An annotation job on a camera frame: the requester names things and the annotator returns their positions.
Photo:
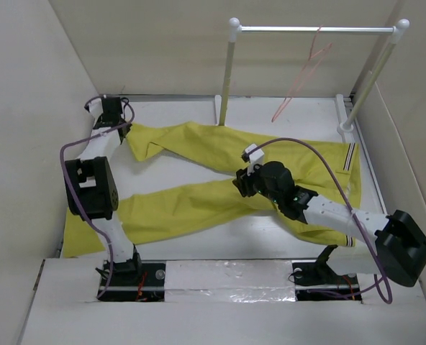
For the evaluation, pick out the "pink wire hanger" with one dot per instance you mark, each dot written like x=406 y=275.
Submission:
x=314 y=60

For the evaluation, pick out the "white clothes rack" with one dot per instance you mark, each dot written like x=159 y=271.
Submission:
x=345 y=126

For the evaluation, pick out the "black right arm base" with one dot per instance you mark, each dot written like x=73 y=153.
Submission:
x=315 y=281

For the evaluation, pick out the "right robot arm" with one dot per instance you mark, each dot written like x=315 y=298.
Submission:
x=399 y=243

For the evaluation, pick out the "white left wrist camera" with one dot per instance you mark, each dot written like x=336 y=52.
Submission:
x=94 y=107

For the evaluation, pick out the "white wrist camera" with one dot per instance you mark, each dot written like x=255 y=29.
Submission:
x=254 y=156
x=94 y=107

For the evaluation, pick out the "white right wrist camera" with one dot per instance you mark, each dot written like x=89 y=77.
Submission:
x=254 y=156

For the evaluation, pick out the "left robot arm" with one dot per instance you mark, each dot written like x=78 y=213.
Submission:
x=90 y=187

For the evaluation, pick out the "aluminium frame rail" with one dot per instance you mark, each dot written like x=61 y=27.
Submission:
x=176 y=97

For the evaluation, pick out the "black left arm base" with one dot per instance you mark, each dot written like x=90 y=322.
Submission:
x=149 y=287

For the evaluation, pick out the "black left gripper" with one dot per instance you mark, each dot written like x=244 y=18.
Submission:
x=127 y=127

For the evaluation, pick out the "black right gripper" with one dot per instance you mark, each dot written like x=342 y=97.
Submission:
x=244 y=181

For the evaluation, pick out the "yellow trousers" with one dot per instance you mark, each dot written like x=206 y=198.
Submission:
x=329 y=168

